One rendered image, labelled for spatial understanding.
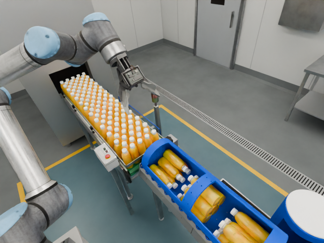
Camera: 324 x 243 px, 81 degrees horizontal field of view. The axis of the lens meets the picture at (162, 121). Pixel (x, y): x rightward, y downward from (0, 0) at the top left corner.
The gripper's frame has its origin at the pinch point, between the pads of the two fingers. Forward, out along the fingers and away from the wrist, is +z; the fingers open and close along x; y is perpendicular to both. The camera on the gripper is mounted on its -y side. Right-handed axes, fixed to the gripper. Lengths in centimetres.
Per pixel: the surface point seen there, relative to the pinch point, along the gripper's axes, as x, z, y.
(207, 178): 18, 54, -24
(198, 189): 9, 54, -22
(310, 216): 52, 101, -4
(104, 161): -23, 20, -77
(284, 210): 46, 97, -14
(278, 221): 44, 106, -21
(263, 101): 263, 103, -186
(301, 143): 210, 159, -116
